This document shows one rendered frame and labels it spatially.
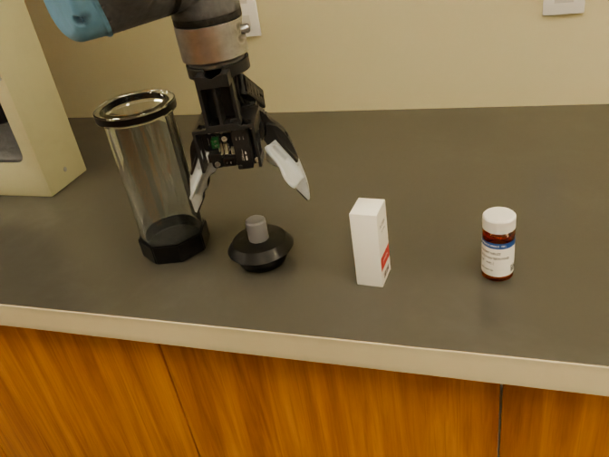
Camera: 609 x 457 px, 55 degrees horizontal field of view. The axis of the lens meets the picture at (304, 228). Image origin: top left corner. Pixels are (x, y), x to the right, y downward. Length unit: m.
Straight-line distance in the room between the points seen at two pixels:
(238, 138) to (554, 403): 0.46
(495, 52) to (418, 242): 0.54
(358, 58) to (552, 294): 0.72
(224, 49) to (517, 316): 0.43
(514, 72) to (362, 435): 0.77
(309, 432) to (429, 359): 0.26
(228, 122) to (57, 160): 0.60
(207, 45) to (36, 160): 0.60
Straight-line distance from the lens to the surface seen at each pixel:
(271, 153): 0.72
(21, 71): 1.17
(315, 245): 0.84
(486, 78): 1.27
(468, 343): 0.67
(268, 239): 0.81
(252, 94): 0.73
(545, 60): 1.26
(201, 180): 0.77
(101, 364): 0.96
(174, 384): 0.91
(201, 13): 0.65
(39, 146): 1.19
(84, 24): 0.58
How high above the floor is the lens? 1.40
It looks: 31 degrees down
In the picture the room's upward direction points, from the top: 9 degrees counter-clockwise
